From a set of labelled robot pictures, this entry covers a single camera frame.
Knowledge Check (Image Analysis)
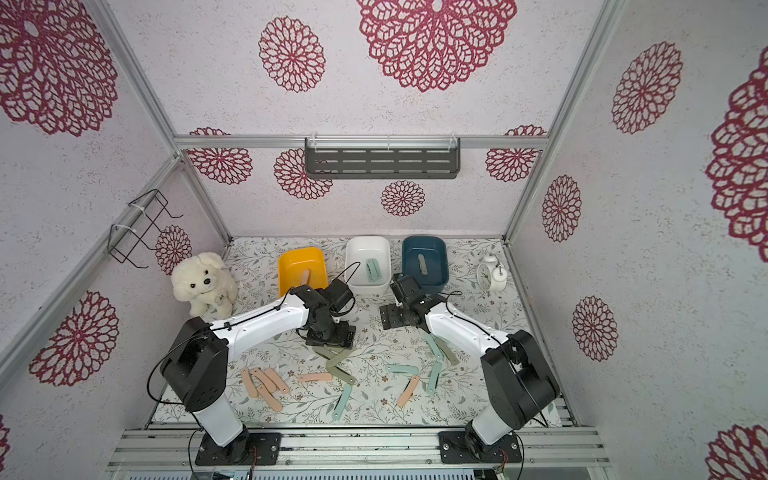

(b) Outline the olive green folding knife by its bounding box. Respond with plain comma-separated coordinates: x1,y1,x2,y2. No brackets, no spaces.
312,346,337,360
418,254,428,276
326,347,353,369
326,366,358,386
434,337,460,366

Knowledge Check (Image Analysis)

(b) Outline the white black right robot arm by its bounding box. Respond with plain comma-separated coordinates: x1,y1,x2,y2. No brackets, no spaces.
380,273,561,455

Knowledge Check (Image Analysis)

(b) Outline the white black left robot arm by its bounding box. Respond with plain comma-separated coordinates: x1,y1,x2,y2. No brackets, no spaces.
157,280,355,448

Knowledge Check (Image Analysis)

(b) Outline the teal plastic storage box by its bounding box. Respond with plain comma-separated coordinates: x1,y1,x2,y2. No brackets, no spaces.
402,235,450,294

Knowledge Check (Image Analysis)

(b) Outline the white plastic storage box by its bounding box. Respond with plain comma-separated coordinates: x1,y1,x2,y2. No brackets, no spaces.
344,236,393,296

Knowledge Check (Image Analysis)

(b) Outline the yellow plastic storage box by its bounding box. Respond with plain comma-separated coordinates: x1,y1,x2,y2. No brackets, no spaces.
278,247,329,296

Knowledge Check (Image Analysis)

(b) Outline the white twin-bell alarm clock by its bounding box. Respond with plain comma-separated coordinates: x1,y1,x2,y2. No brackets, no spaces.
476,255,508,292

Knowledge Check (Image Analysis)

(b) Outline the white plush dog toy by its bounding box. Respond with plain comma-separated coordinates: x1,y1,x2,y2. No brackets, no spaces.
171,252,238,319

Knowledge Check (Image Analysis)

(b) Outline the grey wall shelf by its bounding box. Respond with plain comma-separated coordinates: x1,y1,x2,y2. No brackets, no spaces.
304,137,461,180

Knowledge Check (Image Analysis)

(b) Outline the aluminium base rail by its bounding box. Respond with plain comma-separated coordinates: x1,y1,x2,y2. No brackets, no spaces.
105,427,611,477

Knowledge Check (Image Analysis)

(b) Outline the black wire wall rack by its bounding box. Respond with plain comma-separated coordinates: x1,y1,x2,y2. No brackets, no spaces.
105,188,183,270

